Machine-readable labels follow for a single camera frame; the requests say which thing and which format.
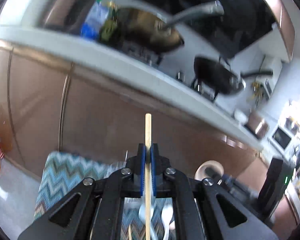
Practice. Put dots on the white bowl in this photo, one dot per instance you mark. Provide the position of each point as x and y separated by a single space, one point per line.
240 116

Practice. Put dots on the copper lower cabinets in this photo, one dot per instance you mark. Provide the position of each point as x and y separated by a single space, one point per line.
47 104

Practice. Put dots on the white gas water heater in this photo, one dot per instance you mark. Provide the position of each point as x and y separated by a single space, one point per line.
272 65

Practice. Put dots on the copper electric kettle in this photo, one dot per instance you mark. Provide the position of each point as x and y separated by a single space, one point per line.
66 16

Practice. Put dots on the copper rice cooker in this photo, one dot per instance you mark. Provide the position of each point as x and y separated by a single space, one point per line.
257 125

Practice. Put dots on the black gas stove top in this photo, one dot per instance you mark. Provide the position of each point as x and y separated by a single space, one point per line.
170 64

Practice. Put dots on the black wok with lid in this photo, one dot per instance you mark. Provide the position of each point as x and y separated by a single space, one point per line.
219 78

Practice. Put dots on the white microwave oven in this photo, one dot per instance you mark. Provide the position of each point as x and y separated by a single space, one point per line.
281 138

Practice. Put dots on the wire utensil holder basket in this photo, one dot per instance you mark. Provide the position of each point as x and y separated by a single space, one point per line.
119 165

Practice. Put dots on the blue white salt bag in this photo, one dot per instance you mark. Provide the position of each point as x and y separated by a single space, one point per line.
94 21

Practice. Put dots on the left gripper blue black right finger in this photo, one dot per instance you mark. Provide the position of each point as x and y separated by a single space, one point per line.
204 210

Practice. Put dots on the dark oil bottle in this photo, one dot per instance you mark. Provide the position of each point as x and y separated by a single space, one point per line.
109 26

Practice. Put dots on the left gripper blue black left finger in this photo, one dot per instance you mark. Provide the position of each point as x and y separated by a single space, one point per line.
94 208

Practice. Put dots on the white ceramic spoon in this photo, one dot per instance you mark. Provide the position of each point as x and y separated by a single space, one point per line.
166 216
142 217

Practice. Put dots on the wooden chopstick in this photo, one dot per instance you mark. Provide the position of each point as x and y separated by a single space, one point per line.
130 232
148 176

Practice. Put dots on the bronze wok with handle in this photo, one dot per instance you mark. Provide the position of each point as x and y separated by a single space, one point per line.
150 31

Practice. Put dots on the zigzag patterned cloth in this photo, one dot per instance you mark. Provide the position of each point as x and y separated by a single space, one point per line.
63 171

